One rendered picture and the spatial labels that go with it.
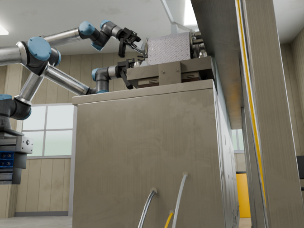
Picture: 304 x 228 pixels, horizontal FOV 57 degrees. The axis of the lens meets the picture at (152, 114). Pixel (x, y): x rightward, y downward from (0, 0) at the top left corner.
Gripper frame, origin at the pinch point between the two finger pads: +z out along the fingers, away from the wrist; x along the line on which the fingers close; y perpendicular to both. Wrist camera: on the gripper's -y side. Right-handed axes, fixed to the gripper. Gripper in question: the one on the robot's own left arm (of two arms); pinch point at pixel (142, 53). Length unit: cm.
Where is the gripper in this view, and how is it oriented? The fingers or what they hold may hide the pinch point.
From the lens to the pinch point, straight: 167.3
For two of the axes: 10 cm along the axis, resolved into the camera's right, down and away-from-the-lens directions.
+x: 3.0, 2.3, 9.3
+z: 7.5, 5.5, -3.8
